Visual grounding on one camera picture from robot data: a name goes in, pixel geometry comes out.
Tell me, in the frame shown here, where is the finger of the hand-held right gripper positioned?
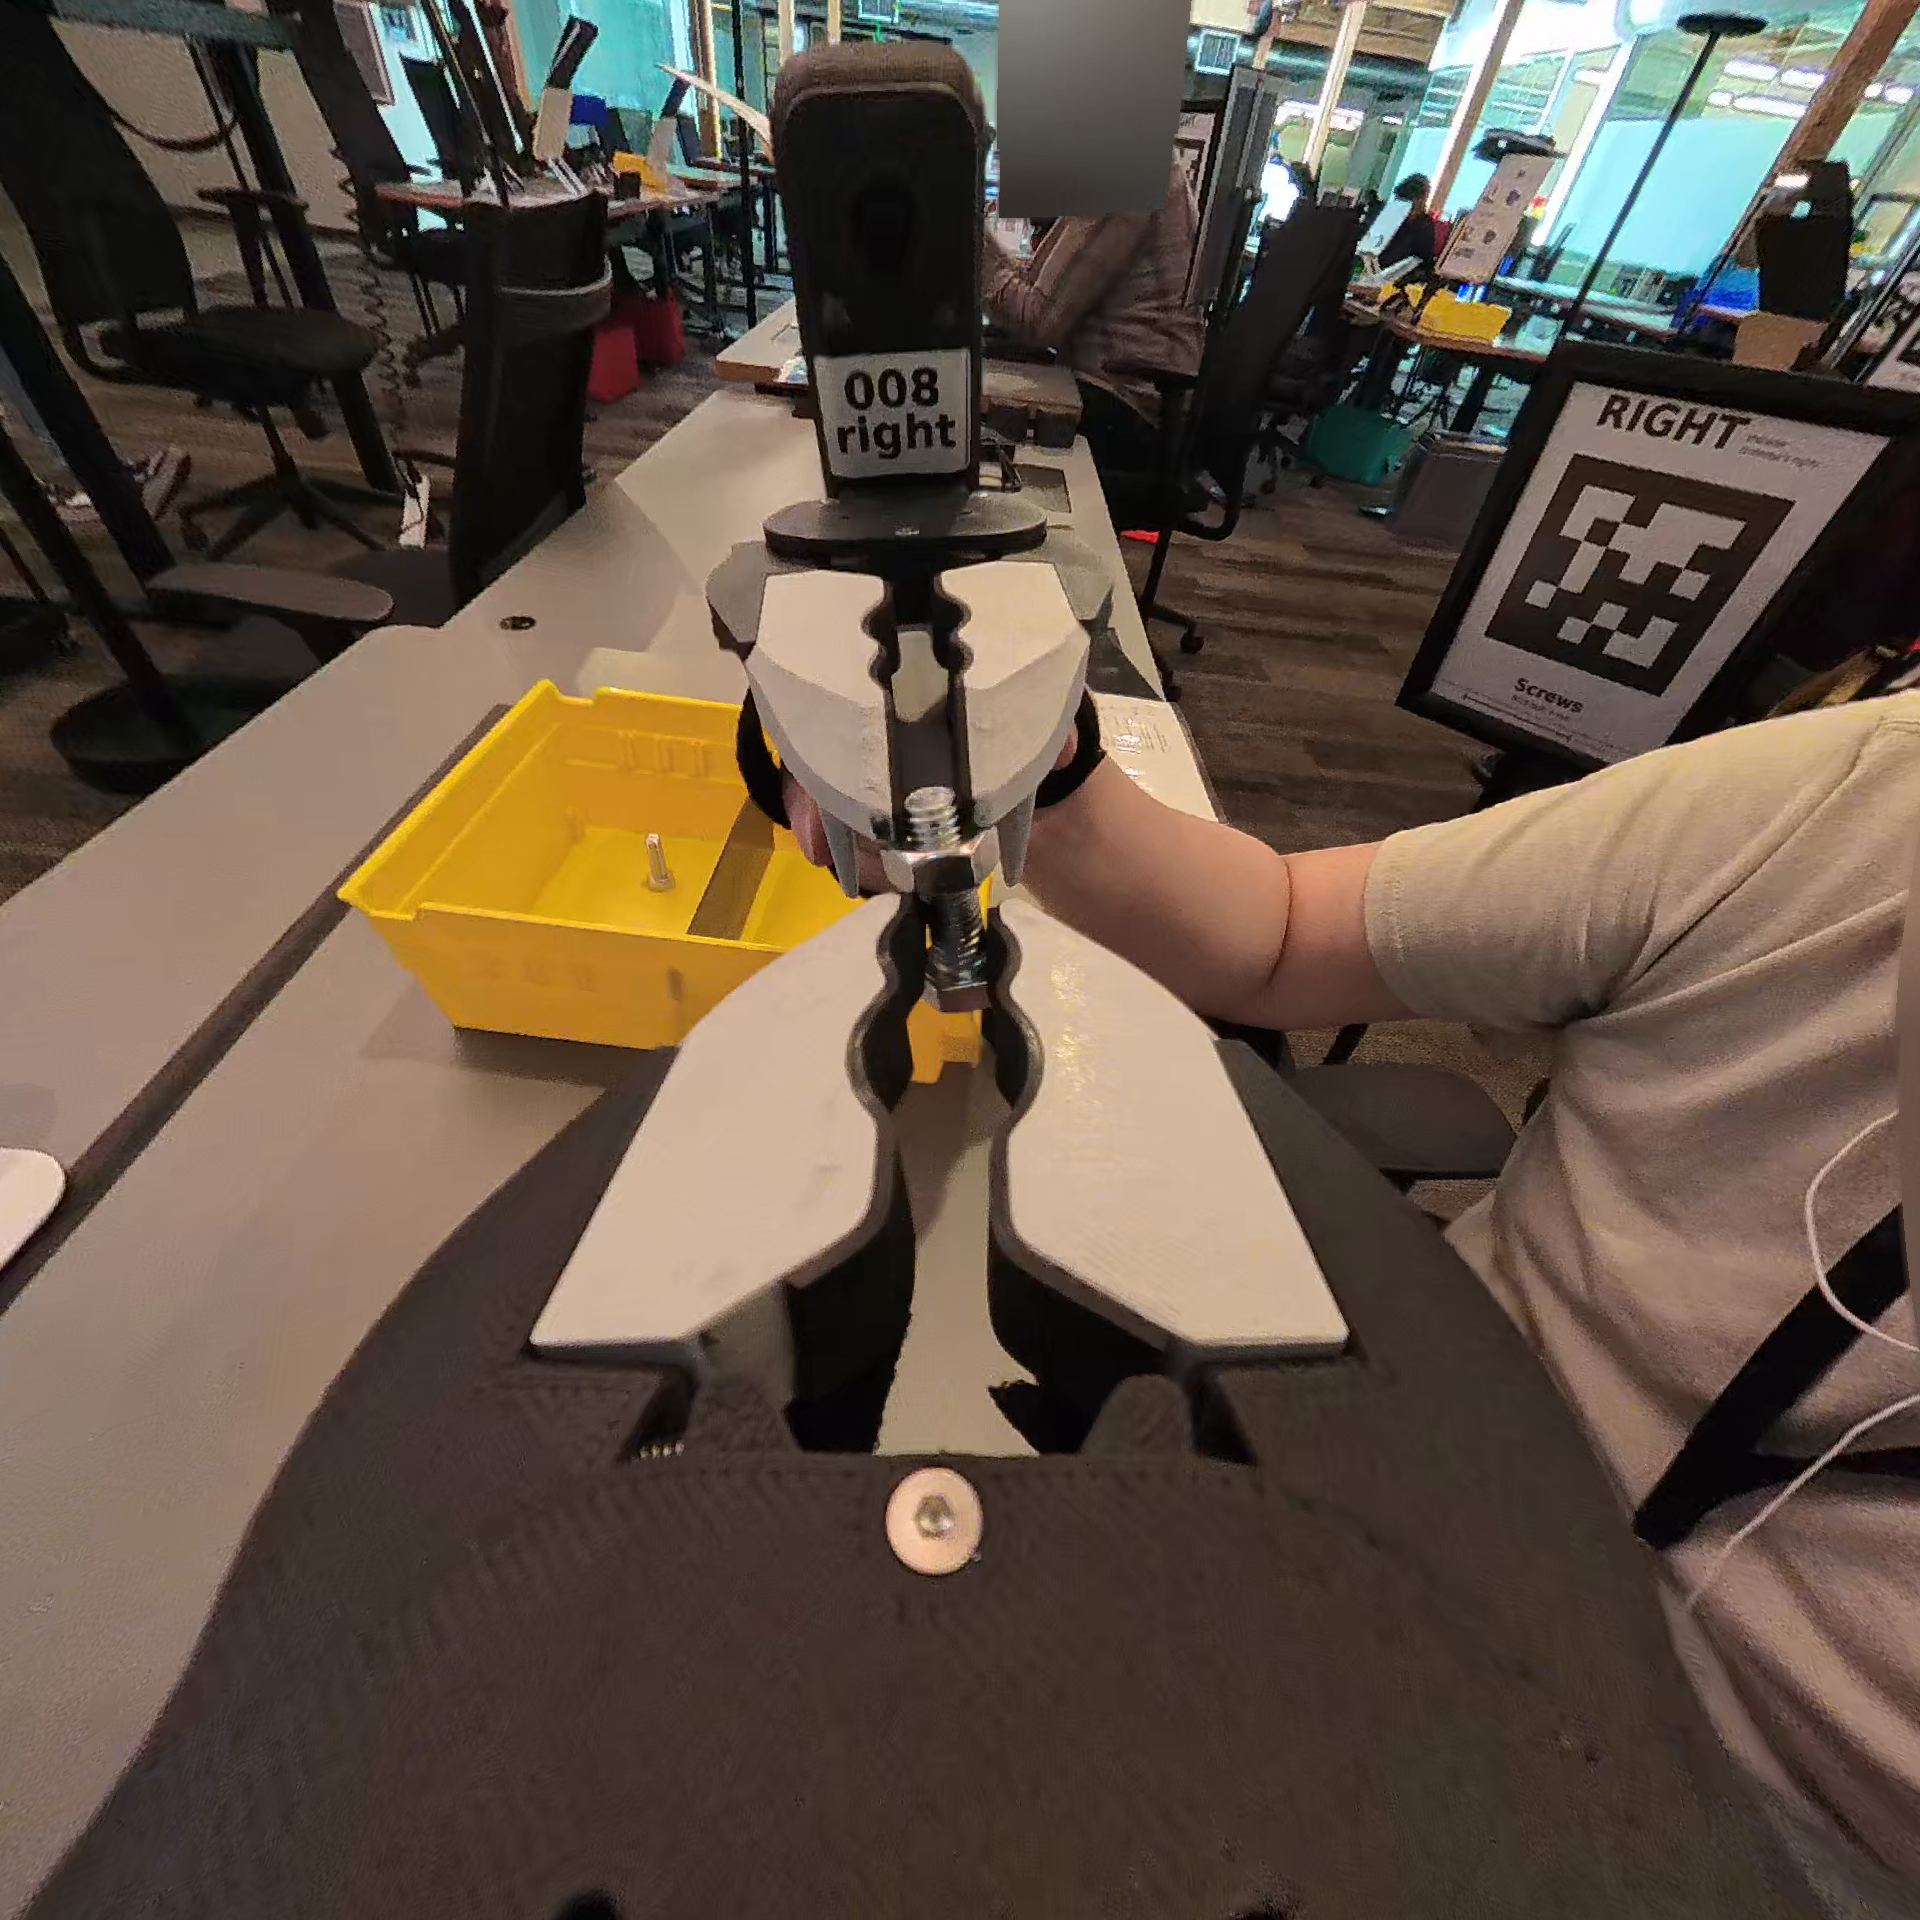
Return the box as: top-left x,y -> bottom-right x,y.
745,574 -> 907,899
944,565 -> 1088,890

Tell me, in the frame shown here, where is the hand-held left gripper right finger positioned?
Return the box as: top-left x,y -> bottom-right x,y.
986,895 -> 1356,1429

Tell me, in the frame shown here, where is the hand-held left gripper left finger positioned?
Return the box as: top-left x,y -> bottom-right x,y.
529,895 -> 919,1420

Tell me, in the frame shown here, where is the steel hex nut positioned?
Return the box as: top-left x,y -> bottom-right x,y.
877,834 -> 1005,903

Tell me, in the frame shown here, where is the yellow parts bin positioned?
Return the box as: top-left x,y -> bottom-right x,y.
337,679 -> 992,1087

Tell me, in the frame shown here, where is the person's right forearm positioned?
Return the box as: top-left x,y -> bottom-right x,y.
1035,781 -> 1404,1040

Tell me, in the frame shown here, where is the person's right hand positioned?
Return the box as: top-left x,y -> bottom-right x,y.
790,717 -> 1117,903

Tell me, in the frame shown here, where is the white paper sheet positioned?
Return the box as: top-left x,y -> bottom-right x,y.
1087,692 -> 1221,825

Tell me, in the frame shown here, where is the black bin divider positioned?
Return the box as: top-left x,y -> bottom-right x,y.
687,816 -> 782,948

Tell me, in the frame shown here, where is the red storage box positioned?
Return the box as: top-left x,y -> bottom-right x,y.
589,292 -> 691,405

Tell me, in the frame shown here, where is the black high-back office chair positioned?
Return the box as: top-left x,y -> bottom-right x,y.
146,187 -> 619,633

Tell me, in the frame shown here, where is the green bag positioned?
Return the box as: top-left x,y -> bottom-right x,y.
1303,402 -> 1420,490

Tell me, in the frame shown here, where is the grey waste bin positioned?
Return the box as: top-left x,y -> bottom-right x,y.
1387,434 -> 1510,543

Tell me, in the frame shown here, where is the person in beige shirt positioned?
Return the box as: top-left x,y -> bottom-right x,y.
1363,692 -> 1920,1920

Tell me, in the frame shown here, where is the black floor stand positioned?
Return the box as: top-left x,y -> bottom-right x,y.
0,254 -> 360,798

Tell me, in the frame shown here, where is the black floor lamp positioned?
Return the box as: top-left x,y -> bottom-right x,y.
1560,12 -> 1777,332

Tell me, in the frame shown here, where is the black shoulder strap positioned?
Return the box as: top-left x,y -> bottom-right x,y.
1632,1200 -> 1920,1554

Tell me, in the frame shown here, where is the thin white cable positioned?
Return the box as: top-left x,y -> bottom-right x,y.
1664,1111 -> 1920,1614

